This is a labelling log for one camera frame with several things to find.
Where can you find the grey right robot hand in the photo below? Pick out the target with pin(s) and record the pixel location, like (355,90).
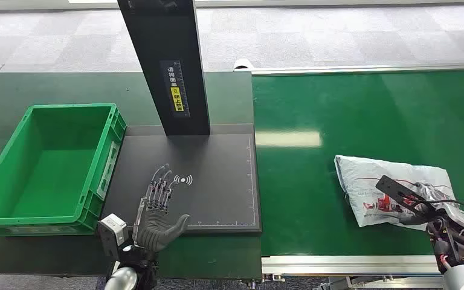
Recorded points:
(458,214)

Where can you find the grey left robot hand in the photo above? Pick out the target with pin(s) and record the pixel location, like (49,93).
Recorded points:
(156,232)

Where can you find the grey package with red print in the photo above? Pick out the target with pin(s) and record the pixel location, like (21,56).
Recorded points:
(362,180)

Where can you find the green conveyor belt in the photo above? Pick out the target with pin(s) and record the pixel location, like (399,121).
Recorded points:
(356,120)

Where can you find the white conveyor end cap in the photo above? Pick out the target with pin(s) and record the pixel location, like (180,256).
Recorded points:
(242,65)

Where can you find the black scanner platform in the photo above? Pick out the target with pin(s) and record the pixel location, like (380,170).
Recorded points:
(216,180)

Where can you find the green plastic crate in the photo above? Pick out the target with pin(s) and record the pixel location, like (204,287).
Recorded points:
(52,168)

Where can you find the black yellow column label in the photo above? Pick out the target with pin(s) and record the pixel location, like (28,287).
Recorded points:
(176,90)

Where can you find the black scanner column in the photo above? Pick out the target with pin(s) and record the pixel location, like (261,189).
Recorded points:
(168,44)

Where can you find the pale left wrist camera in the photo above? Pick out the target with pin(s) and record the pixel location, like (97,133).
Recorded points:
(112,234)

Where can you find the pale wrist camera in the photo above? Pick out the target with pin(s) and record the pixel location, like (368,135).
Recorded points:
(112,234)
(394,190)

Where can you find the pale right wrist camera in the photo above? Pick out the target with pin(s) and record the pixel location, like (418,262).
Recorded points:
(394,190)

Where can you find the aluminium conveyor frame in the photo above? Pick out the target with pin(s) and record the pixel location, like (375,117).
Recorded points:
(316,265)

